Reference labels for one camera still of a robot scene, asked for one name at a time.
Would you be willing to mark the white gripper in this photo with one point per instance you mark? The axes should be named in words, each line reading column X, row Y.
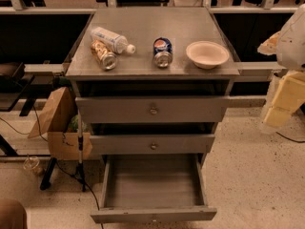
column 293, row 47

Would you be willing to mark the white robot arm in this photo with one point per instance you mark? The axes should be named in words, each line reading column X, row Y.
column 288, row 45

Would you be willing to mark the grey top drawer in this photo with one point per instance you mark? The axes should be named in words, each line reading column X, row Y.
column 152, row 109

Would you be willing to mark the blue pepsi can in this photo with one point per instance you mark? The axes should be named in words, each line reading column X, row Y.
column 162, row 52

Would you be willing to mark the grey drawer cabinet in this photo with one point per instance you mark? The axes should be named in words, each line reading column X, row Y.
column 137, row 75

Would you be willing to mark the grey middle drawer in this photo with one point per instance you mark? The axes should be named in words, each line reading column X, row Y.
column 150, row 144

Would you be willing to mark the grey open bottom drawer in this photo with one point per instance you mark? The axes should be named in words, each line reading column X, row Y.
column 152, row 188

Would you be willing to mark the white paper bowl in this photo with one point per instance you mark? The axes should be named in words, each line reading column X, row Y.
column 207, row 55

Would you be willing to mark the clear plastic water bottle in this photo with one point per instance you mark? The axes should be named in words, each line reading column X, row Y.
column 116, row 42

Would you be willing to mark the black tripod stand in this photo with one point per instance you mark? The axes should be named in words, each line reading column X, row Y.
column 80, row 169

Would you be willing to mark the brown cardboard box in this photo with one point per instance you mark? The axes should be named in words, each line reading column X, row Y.
column 54, row 121

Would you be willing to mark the clear plastic cup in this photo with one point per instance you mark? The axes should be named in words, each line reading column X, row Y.
column 33, row 164

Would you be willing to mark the brown rounded object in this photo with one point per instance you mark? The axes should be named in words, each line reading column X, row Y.
column 12, row 214

